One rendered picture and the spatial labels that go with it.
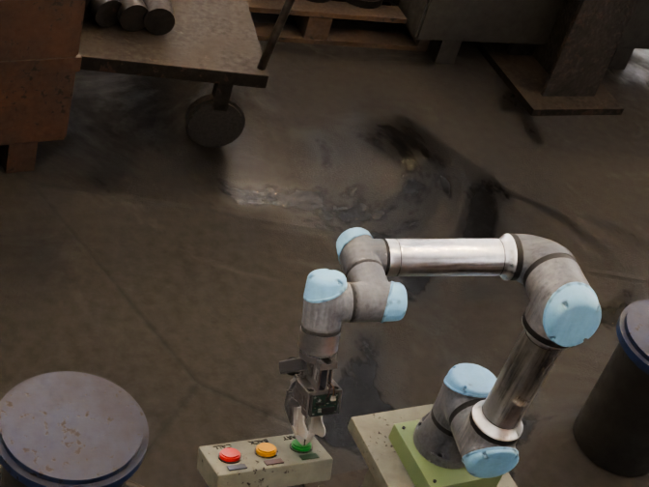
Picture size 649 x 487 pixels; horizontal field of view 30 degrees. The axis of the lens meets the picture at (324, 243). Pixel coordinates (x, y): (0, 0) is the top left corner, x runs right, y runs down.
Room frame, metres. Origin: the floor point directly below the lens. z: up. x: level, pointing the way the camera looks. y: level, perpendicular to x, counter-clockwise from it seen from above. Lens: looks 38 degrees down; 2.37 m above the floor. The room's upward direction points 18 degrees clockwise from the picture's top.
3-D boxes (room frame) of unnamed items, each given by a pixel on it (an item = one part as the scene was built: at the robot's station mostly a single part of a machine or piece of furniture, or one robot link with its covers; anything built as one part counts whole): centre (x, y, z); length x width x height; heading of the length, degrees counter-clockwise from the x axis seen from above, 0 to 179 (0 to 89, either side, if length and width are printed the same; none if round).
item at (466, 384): (2.01, -0.41, 0.52); 0.13 x 0.12 x 0.14; 24
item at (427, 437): (2.02, -0.41, 0.40); 0.15 x 0.15 x 0.10
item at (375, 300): (1.77, -0.12, 0.91); 0.11 x 0.11 x 0.08; 24
